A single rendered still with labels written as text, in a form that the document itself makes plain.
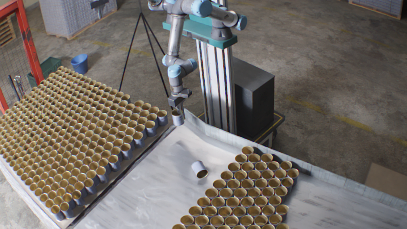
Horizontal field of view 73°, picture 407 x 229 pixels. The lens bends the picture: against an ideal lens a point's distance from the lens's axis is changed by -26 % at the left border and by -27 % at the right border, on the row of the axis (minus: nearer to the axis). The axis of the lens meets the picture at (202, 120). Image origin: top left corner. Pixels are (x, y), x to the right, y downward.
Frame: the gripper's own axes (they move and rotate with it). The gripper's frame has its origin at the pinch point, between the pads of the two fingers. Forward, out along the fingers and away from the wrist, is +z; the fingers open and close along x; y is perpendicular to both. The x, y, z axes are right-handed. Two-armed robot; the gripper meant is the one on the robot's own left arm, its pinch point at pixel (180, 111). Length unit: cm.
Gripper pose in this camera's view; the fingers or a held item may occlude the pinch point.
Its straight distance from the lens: 222.2
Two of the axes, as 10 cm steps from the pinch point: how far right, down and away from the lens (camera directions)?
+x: -5.7, 5.7, -5.9
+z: 0.9, 7.6, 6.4
